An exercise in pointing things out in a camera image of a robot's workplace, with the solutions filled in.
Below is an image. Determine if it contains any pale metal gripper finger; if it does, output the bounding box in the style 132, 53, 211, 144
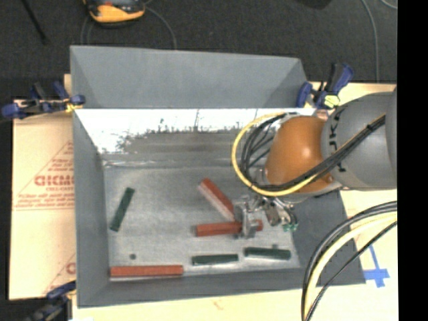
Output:
233, 197, 253, 221
238, 213, 261, 240

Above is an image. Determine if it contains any red-brown block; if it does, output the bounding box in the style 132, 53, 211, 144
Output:
110, 264, 185, 278
195, 221, 264, 237
197, 178, 236, 221

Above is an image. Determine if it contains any dark green flat block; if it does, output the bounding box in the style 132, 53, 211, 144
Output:
243, 247, 292, 261
191, 253, 239, 266
109, 187, 136, 233

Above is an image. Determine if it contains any grey metal bin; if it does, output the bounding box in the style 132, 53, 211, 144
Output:
69, 45, 366, 308

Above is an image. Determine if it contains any brown cardboard board red print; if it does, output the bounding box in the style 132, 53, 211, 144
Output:
7, 110, 78, 301

